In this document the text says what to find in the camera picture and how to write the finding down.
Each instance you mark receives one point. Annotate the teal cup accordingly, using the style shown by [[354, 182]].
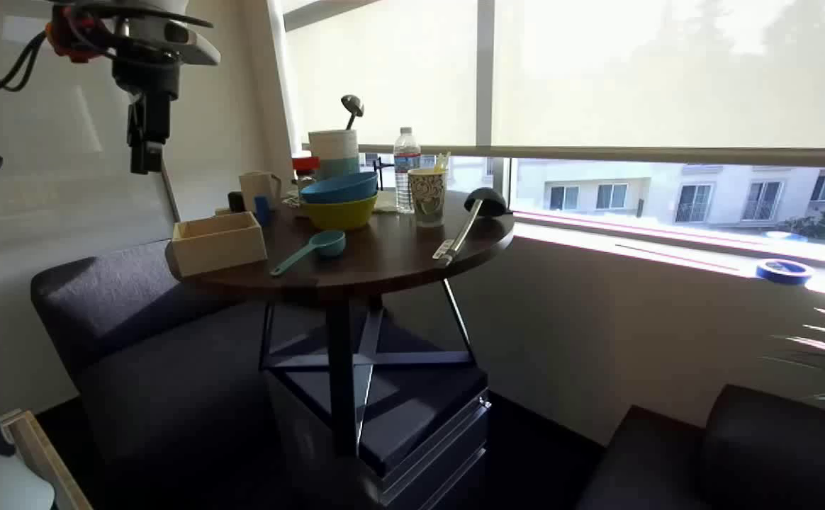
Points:
[[339, 168]]

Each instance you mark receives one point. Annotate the dark grey sofa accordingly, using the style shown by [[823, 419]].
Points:
[[166, 379]]

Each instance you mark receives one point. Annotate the white cup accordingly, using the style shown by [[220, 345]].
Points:
[[332, 142]]

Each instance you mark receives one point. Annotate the white roller window shade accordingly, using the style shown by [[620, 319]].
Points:
[[392, 67], [677, 72]]

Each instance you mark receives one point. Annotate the blue dish on sill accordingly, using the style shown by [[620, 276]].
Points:
[[784, 274]]

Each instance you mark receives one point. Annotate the patterned paper cup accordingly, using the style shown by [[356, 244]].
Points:
[[427, 196]]

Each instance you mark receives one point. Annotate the clear plastic water bottle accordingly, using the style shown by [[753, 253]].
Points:
[[407, 166]]

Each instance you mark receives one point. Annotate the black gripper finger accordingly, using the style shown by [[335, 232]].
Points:
[[139, 147], [156, 141]]

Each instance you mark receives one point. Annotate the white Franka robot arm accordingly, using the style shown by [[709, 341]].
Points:
[[159, 29]]

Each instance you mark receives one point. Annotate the black utensil in cup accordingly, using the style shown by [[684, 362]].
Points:
[[354, 107]]

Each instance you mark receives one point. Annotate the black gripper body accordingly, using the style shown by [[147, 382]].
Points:
[[147, 76]]

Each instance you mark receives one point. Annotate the blue bowl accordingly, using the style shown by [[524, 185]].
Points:
[[342, 189]]

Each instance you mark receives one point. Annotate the black ladle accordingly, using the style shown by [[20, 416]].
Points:
[[484, 202]]

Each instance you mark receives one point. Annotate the light wooden frame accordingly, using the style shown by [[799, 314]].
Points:
[[43, 458]]

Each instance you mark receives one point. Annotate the blue block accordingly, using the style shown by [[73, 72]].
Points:
[[266, 212]]

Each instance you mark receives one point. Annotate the yellow bowl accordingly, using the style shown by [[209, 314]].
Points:
[[342, 217]]

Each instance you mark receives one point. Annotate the black leather chair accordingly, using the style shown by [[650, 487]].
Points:
[[760, 455]]

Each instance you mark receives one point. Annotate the teal plastic spoon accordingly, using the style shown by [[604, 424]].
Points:
[[322, 244]]

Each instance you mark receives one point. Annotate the light wooden box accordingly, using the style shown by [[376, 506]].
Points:
[[213, 244]]

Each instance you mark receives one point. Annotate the round dark wooden table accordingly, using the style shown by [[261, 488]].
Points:
[[372, 250]]

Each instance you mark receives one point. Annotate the small black object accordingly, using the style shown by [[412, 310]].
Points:
[[236, 202]]

